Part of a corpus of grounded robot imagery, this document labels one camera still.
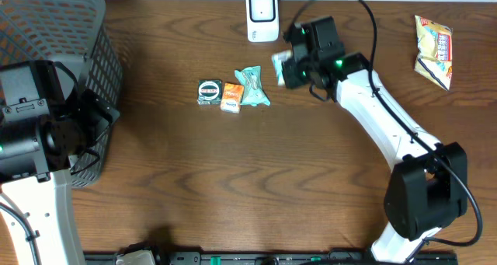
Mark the teal tissue pack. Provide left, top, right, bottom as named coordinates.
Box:
left=271, top=50, right=293, bottom=86

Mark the round clear packaged item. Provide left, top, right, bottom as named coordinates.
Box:
left=197, top=79, right=222, bottom=105

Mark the dark grey plastic basket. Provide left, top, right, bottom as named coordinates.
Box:
left=1, top=0, right=123, bottom=187

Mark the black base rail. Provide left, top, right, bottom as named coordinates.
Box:
left=84, top=249, right=459, bottom=265

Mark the teal snack packet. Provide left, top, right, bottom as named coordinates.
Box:
left=235, top=66, right=271, bottom=106

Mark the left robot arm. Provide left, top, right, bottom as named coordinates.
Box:
left=1, top=60, right=120, bottom=264

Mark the yellow snack bag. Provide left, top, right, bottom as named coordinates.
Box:
left=414, top=16, right=453, bottom=91

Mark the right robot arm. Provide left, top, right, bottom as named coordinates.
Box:
left=272, top=49, right=468, bottom=264

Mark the orange tissue pack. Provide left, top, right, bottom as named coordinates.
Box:
left=220, top=83, right=245, bottom=113

